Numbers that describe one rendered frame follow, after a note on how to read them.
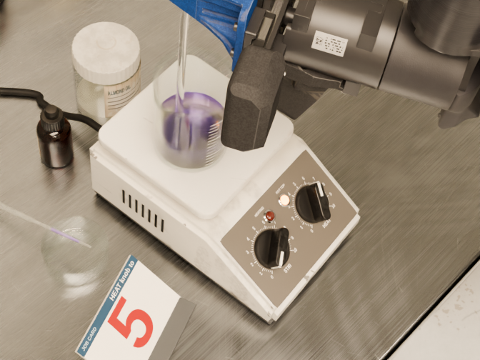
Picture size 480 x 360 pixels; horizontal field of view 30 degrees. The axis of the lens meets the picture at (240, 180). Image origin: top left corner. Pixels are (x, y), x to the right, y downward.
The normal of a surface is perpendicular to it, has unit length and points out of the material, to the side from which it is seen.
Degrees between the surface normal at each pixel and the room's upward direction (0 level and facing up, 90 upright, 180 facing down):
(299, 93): 91
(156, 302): 40
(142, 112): 0
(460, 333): 0
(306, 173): 30
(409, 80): 77
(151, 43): 0
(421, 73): 66
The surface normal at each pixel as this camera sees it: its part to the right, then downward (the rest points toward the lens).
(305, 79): -0.33, 0.79
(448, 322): 0.10, -0.53
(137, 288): 0.66, -0.17
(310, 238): 0.48, -0.18
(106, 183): -0.61, 0.63
